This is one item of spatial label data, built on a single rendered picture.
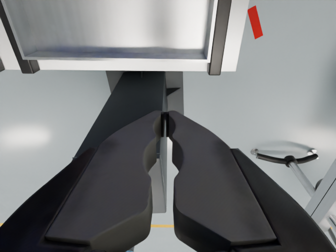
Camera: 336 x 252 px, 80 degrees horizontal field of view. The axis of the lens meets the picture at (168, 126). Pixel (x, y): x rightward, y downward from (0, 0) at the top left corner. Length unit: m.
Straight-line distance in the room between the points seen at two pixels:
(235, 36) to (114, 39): 0.18
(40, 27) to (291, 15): 1.21
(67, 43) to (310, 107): 1.52
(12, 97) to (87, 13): 1.38
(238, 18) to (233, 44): 0.03
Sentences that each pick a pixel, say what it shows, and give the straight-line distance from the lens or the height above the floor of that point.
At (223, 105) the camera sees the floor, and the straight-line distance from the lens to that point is 1.40.
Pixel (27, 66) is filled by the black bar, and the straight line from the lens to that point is 0.38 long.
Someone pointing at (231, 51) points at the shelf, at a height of 0.88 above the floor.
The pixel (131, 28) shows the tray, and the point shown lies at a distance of 0.32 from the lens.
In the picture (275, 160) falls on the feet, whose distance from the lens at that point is 1.66.
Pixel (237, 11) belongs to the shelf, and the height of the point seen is 0.88.
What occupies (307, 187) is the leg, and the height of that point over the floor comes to 0.36.
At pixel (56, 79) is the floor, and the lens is 1.45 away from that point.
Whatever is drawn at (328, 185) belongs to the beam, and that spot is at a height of 0.48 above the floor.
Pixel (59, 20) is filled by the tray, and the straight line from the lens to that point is 0.35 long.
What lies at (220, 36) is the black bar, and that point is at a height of 0.90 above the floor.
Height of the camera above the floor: 1.20
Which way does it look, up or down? 57 degrees down
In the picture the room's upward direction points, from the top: 179 degrees counter-clockwise
